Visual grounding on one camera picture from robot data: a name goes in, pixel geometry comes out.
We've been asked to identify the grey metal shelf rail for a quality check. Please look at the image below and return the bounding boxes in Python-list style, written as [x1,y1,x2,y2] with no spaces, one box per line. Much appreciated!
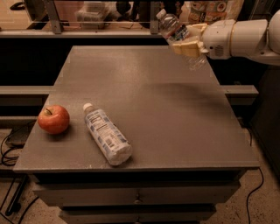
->
[0,0,280,39]

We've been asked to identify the grey drawer cabinet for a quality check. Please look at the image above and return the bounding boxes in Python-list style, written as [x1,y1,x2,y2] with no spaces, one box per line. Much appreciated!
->
[15,46,259,224]

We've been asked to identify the colourful snack bag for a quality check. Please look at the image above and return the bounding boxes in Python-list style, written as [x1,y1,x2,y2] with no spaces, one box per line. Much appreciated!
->
[184,0,244,25]

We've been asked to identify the clear crinkled water bottle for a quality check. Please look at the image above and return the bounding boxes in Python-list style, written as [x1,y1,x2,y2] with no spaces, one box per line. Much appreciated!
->
[157,9,207,71]

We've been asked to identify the black cables on left floor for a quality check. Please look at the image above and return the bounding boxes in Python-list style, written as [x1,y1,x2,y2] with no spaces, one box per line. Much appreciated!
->
[0,121,36,224]

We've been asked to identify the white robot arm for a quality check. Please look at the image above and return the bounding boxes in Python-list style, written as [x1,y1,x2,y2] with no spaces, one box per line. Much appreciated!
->
[171,10,280,66]

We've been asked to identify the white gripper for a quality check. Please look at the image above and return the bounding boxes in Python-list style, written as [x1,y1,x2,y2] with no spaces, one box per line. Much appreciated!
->
[171,19,235,60]

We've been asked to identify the red apple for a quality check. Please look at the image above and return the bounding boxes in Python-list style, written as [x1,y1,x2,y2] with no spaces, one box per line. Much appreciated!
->
[38,105,70,135]

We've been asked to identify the labelled water bottle white cap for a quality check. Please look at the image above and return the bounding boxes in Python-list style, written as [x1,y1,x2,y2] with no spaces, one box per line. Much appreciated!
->
[83,103,132,166]

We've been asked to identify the black cable on right floor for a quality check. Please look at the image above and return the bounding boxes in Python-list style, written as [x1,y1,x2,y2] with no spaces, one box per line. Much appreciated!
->
[245,167,265,224]

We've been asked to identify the dark bag on shelf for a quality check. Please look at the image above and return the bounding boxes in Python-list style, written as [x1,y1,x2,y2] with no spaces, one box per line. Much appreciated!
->
[134,0,185,29]

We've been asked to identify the clear plastic container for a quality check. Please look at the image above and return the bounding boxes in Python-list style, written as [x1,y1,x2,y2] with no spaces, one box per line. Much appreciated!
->
[74,1,109,30]

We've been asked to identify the black power adapter box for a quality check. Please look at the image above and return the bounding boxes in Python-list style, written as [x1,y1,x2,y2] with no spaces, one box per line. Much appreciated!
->
[5,127,31,147]

